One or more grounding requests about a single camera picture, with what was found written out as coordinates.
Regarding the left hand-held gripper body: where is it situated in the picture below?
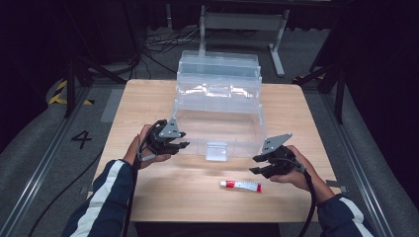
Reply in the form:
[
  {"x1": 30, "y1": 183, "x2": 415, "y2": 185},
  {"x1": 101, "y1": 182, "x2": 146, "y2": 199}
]
[{"x1": 144, "y1": 118, "x2": 187, "y2": 156}]

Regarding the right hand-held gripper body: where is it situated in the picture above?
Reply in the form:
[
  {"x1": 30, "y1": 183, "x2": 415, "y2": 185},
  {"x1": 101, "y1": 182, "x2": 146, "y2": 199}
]
[{"x1": 261, "y1": 132, "x2": 306, "y2": 179}]

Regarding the red and white tube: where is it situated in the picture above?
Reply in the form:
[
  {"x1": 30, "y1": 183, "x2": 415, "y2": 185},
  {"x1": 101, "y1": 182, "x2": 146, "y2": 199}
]
[{"x1": 219, "y1": 180, "x2": 264, "y2": 195}]

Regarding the clear plastic storage box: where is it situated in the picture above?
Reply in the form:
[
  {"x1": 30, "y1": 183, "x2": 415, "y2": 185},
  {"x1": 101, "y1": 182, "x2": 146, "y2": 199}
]
[{"x1": 171, "y1": 49, "x2": 268, "y2": 163}]

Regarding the person's right hand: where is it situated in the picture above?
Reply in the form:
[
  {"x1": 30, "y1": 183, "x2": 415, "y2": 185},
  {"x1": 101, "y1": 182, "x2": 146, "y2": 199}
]
[{"x1": 269, "y1": 144, "x2": 319, "y2": 193}]

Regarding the person's left hand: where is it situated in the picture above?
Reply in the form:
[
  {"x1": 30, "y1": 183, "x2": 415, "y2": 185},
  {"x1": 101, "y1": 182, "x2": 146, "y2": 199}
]
[{"x1": 129, "y1": 123, "x2": 173, "y2": 171}]

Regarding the black tripod stand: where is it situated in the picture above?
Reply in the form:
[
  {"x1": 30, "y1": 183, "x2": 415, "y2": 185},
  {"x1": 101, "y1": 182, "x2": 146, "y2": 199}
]
[
  {"x1": 62, "y1": 0, "x2": 128, "y2": 119},
  {"x1": 293, "y1": 19, "x2": 348, "y2": 125}
]

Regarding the right hand-held gripper cable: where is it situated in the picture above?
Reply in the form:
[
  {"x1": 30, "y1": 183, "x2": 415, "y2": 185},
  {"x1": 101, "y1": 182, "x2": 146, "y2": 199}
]
[{"x1": 296, "y1": 168, "x2": 318, "y2": 237}]

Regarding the metal floor rail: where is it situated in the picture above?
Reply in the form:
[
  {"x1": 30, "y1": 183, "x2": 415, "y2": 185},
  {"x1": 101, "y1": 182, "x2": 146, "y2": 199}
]
[
  {"x1": 320, "y1": 93, "x2": 395, "y2": 237},
  {"x1": 0, "y1": 86, "x2": 93, "y2": 237}
]

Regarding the bundle of floor cables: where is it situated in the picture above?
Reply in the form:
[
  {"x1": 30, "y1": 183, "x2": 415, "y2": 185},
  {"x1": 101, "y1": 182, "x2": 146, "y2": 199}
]
[{"x1": 141, "y1": 27, "x2": 203, "y2": 82}]

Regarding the black floor cable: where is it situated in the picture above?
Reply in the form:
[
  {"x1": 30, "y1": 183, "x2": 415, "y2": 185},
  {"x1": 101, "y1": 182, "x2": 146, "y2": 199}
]
[{"x1": 27, "y1": 149, "x2": 105, "y2": 237}]

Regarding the grey metal table frame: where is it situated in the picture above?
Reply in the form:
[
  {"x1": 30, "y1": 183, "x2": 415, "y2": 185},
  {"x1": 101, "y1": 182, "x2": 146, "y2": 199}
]
[{"x1": 196, "y1": 4, "x2": 292, "y2": 79}]

